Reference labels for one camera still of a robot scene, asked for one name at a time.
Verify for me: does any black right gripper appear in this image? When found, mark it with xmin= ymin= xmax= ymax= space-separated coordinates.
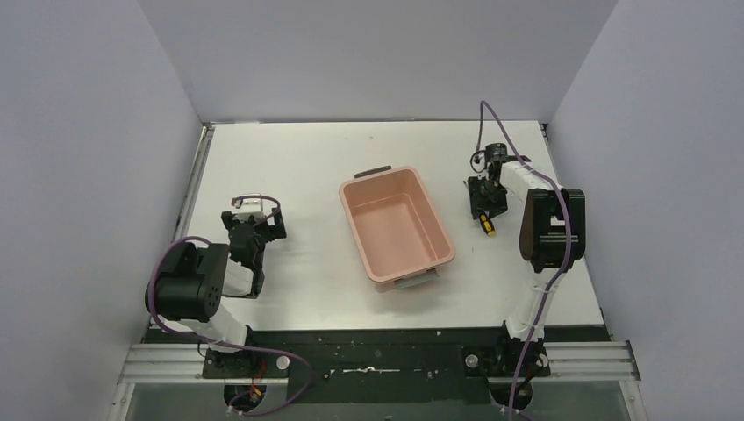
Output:
xmin=469 ymin=175 xmax=507 ymax=218

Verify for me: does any yellow black handled screwdriver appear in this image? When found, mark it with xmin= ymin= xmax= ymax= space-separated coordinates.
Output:
xmin=464 ymin=177 xmax=496 ymax=237

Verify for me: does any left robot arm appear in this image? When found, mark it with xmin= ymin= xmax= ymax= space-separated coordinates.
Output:
xmin=145 ymin=204 xmax=287 ymax=377

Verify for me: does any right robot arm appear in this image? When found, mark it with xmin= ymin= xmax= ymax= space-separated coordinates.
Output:
xmin=465 ymin=143 xmax=586 ymax=378

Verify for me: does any pink plastic bin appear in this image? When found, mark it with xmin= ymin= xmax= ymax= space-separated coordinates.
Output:
xmin=339 ymin=166 xmax=455 ymax=292

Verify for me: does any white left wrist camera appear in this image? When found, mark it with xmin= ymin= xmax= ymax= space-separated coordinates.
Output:
xmin=232 ymin=195 xmax=265 ymax=222

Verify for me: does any aluminium left side rail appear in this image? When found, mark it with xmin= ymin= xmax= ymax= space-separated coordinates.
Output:
xmin=173 ymin=123 xmax=215 ymax=240

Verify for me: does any aluminium front rail frame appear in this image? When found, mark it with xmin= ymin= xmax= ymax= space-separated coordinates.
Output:
xmin=109 ymin=329 xmax=647 ymax=420

